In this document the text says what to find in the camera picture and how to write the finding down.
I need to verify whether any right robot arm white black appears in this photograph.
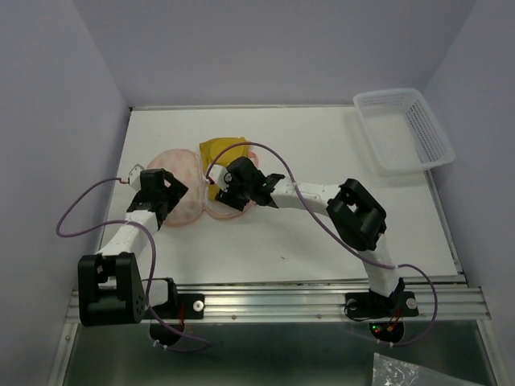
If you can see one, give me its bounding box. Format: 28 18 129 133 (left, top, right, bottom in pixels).
207 157 405 314

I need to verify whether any aluminium frame rail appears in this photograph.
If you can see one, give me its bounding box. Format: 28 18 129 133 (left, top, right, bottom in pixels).
66 285 492 322

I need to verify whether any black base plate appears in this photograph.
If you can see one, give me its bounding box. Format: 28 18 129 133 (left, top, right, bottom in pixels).
344 291 419 319
153 293 205 320

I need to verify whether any clear plastic bag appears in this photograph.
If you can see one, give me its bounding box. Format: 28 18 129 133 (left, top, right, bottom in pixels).
370 353 502 385

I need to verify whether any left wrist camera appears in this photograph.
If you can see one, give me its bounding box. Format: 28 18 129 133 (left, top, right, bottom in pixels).
127 164 146 191

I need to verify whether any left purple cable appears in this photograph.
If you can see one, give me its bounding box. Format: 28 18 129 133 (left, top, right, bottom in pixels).
56 177 212 353

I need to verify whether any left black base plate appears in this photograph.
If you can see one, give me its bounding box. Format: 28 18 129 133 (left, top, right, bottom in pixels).
153 293 205 320

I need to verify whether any white plastic basket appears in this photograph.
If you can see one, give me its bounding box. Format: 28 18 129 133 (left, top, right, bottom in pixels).
353 88 455 175

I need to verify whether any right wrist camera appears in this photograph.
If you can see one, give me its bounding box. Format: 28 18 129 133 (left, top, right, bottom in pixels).
208 164 229 191

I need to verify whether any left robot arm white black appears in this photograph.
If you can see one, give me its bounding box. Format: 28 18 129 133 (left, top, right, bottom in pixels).
78 166 188 326

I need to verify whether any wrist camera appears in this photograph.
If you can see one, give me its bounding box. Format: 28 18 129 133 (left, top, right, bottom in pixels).
208 164 229 191
127 164 146 191

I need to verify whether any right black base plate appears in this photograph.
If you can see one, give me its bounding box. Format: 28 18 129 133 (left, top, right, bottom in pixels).
344 291 419 319

